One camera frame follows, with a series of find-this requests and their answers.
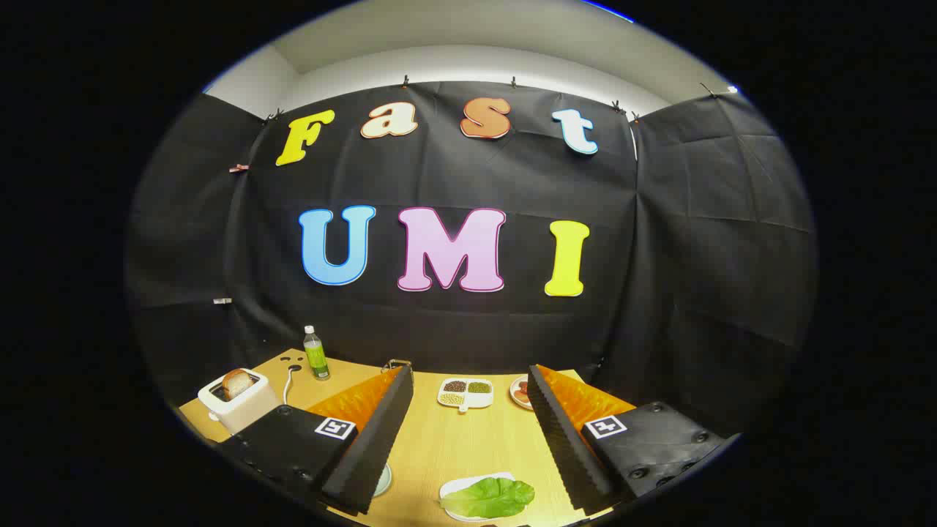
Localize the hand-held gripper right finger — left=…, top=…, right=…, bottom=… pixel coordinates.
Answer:
left=527, top=365, right=740, bottom=515

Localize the green lettuce leaf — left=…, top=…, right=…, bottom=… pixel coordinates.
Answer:
left=439, top=476, right=536, bottom=519

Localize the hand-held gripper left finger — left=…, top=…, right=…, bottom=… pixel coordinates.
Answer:
left=217, top=365, right=415, bottom=515

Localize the green label plastic bottle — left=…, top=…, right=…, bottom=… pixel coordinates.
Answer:
left=303, top=326, right=331, bottom=381

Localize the white square plate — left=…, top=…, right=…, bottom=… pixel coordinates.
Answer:
left=439, top=472, right=517, bottom=523

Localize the black backdrop cloth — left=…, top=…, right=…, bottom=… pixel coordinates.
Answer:
left=124, top=79, right=818, bottom=440

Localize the white bread slice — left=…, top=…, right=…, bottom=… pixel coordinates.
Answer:
left=222, top=369, right=253, bottom=401

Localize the white toaster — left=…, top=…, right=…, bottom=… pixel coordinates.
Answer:
left=198, top=368, right=279, bottom=435

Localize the white divided dish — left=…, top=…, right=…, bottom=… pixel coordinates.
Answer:
left=437, top=378, right=494, bottom=413

